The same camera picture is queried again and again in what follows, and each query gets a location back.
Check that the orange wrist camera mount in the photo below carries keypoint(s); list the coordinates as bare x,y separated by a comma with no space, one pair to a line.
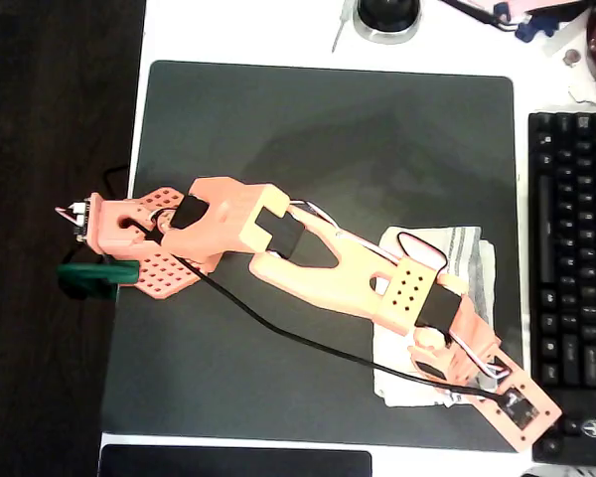
541,405

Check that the black desk mat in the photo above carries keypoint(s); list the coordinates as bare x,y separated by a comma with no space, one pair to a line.
278,124

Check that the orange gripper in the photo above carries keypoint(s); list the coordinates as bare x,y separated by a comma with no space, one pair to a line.
483,346

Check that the black tablet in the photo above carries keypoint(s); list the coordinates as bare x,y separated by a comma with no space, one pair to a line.
228,462

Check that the white striped towel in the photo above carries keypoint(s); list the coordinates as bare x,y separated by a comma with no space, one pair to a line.
462,243

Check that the white paper scrap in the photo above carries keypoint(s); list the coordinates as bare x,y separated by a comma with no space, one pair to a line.
583,94

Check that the white plastic stick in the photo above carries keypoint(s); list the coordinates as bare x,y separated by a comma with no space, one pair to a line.
344,15

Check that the black computer keyboard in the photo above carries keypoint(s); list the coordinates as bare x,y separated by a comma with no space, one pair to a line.
576,223

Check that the green table clamp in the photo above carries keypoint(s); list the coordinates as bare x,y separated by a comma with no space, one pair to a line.
97,272

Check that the small brown coin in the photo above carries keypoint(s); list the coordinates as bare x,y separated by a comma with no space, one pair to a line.
571,56

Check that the orange perforated base plate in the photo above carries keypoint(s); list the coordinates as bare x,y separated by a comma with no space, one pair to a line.
164,280

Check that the pink flat object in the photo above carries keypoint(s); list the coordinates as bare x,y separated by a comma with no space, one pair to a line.
536,4

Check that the motor controller board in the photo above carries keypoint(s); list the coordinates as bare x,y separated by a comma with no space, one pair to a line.
79,218

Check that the round metal black-topped base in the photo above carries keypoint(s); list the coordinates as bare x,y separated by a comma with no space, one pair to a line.
385,27

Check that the blue plastic object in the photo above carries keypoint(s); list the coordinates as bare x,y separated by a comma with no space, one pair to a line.
534,27

